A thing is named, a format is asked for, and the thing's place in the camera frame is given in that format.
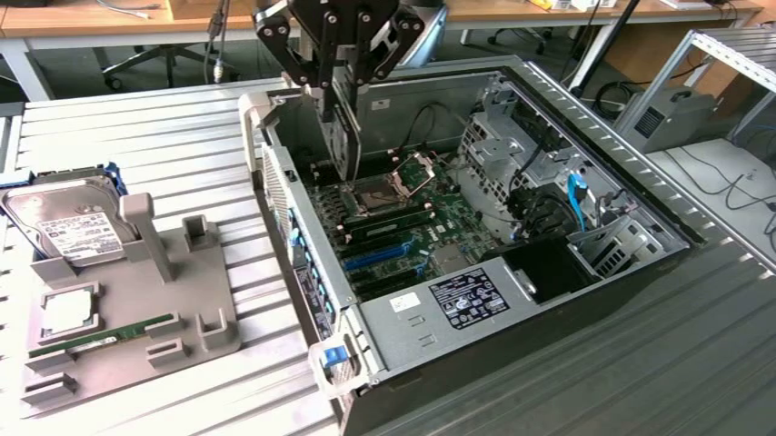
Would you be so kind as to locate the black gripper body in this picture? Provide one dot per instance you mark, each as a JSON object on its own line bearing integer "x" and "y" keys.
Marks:
{"x": 345, "y": 6}

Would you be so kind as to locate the graphics card with metal bracket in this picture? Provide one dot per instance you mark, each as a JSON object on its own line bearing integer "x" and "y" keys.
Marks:
{"x": 340, "y": 145}

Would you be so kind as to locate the brown cardboard box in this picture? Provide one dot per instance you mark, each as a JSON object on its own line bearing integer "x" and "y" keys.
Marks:
{"x": 213, "y": 9}

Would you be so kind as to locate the black office chair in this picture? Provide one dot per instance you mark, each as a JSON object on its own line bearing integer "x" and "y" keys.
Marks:
{"x": 510, "y": 38}
{"x": 164, "y": 59}

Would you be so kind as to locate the metal socket cover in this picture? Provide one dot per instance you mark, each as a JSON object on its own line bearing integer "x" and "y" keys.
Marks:
{"x": 426, "y": 158}

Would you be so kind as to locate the silver disk bay cage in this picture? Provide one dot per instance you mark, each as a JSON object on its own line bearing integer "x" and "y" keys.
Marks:
{"x": 491, "y": 154}

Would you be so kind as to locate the CPU socket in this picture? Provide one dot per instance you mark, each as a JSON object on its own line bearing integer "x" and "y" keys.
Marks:
{"x": 373, "y": 200}

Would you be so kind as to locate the black tripod pole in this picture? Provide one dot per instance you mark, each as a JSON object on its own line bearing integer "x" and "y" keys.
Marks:
{"x": 607, "y": 43}

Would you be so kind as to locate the wooden desk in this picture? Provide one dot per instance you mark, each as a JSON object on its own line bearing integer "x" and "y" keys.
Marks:
{"x": 686, "y": 13}
{"x": 73, "y": 22}

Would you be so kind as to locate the green motherboard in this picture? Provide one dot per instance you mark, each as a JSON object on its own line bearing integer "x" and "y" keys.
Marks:
{"x": 450, "y": 218}

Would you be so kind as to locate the blue disk caddy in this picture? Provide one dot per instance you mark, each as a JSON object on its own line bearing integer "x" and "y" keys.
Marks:
{"x": 113, "y": 177}

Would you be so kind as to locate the silver chipset heat sink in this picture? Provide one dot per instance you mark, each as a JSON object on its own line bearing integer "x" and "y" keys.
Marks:
{"x": 450, "y": 259}

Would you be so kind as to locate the gray computer box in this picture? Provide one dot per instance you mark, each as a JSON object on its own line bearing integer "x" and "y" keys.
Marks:
{"x": 674, "y": 122}

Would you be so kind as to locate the silver hard disk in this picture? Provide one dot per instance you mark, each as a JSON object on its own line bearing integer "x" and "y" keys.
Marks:
{"x": 68, "y": 218}

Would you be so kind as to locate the black fan shroud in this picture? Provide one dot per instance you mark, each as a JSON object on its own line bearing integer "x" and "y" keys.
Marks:
{"x": 546, "y": 268}

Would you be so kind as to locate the silver power supply unit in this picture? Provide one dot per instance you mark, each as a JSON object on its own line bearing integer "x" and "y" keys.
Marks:
{"x": 400, "y": 331}

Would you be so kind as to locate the blue case latch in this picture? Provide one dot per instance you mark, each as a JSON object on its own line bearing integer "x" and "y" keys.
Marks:
{"x": 333, "y": 356}

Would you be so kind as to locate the silver CPU chip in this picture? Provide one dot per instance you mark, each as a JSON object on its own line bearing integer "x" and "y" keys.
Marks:
{"x": 68, "y": 315}

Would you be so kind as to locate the open black PC case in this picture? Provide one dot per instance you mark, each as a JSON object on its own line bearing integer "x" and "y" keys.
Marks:
{"x": 546, "y": 345}

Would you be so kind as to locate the green RAM stick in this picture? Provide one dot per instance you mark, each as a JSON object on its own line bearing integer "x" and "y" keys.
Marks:
{"x": 97, "y": 341}

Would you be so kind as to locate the gray parts rack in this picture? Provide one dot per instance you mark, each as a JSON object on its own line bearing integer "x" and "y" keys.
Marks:
{"x": 122, "y": 377}

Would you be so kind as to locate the aluminium profile frame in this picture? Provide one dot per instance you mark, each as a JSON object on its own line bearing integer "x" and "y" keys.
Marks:
{"x": 734, "y": 54}

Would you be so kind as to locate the gray disk bay bracket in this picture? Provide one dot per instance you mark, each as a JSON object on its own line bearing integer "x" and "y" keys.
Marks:
{"x": 613, "y": 247}

